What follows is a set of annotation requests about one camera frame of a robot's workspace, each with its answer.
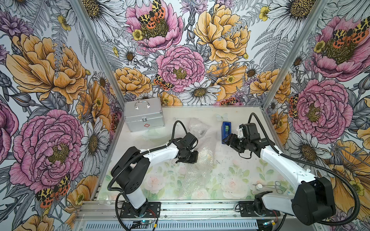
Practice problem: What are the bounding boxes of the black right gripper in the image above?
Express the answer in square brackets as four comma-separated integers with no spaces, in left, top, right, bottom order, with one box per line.
[222,133,250,154]

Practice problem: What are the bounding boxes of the blue tape dispenser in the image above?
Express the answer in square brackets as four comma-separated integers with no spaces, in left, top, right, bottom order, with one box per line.
[221,121,231,144]

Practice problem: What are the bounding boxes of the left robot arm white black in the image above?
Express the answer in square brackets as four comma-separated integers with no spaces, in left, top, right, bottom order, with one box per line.
[107,120,198,217]

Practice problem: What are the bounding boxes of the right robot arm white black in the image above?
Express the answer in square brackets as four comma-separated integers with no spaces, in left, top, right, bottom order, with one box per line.
[222,113,361,226]

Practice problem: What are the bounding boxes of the silver metal first aid case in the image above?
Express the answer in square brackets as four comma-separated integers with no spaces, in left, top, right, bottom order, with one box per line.
[124,98,165,132]

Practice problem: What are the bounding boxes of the metal surgical scissors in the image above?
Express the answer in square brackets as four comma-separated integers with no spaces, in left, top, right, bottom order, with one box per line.
[253,181,287,194]

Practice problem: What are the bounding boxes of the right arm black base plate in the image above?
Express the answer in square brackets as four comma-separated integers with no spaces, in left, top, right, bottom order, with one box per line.
[234,201,281,218]

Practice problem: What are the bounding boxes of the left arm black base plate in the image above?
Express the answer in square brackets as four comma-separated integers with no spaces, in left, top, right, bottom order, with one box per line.
[118,202,161,218]

